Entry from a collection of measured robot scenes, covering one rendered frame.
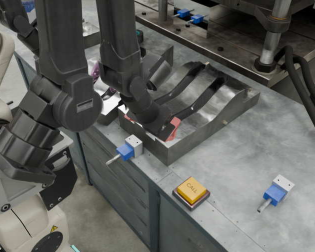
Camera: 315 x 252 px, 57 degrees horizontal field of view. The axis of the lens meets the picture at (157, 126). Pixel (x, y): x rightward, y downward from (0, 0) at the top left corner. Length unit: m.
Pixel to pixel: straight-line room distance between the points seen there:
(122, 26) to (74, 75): 0.12
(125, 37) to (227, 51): 1.15
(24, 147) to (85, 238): 1.32
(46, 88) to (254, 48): 1.34
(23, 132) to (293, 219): 0.73
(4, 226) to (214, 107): 0.71
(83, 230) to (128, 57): 1.37
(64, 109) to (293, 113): 0.97
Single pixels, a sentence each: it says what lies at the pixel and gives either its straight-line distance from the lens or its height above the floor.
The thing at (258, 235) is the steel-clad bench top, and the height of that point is 0.80.
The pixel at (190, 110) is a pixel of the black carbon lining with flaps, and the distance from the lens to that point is 1.04.
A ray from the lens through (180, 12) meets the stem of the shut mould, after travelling 1.78.
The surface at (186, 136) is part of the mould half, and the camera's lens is 0.92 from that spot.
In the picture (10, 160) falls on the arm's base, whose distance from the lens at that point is 0.48.
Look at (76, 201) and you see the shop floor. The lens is 1.89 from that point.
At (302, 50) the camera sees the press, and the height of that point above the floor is 0.79.
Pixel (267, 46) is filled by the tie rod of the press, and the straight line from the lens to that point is 1.44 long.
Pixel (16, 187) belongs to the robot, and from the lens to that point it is 0.53.
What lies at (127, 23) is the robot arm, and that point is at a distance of 0.52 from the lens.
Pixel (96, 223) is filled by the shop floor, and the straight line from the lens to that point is 1.79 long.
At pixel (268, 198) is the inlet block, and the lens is 0.90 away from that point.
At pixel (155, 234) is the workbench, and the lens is 1.37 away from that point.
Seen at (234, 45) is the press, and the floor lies 0.78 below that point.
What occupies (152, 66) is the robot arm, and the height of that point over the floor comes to 1.22.
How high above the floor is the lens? 1.54
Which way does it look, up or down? 43 degrees down
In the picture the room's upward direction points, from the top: straight up
